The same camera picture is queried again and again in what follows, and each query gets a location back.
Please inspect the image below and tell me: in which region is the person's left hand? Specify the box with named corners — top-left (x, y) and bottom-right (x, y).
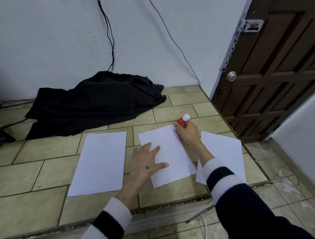
top-left (130, 142), bottom-right (169, 183)

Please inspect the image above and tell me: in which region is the white door latch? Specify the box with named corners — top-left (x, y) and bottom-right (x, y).
top-left (243, 19), bottom-right (264, 33)

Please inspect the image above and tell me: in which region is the person's left forearm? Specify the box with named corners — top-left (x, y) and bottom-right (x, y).
top-left (80, 170), bottom-right (149, 239)

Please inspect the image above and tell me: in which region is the black cable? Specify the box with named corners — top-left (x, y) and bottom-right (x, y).
top-left (97, 0), bottom-right (115, 72)

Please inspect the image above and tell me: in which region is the thin white cord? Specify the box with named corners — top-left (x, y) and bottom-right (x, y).
top-left (201, 215), bottom-right (208, 239)

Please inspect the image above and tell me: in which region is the brown wooden door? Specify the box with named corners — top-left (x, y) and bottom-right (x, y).
top-left (212, 0), bottom-right (315, 144)

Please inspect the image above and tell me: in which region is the person's right hand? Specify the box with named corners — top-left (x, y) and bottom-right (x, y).
top-left (174, 120), bottom-right (201, 145)

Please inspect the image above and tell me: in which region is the white paper sheet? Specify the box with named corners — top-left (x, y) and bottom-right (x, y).
top-left (196, 131), bottom-right (247, 185)
top-left (68, 131), bottom-right (127, 197)
top-left (138, 125), bottom-right (197, 189)

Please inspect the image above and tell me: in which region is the black cloth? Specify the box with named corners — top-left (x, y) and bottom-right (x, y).
top-left (25, 71), bottom-right (167, 140)

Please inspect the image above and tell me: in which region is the white cable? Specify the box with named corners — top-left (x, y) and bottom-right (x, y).
top-left (149, 0), bottom-right (201, 85)

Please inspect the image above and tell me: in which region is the person's right forearm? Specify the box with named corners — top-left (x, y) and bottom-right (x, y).
top-left (191, 141), bottom-right (315, 239)

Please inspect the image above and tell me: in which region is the red white glue stick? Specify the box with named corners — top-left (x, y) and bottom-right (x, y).
top-left (177, 113), bottom-right (190, 126)

